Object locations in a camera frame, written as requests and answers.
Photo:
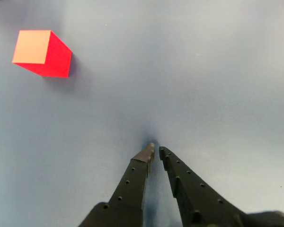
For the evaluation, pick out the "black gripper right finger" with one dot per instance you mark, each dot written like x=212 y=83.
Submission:
x=194 y=198

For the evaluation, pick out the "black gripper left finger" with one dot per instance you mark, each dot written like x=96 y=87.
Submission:
x=130 y=189

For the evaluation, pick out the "red cube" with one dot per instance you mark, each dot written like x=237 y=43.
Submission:
x=38 y=52

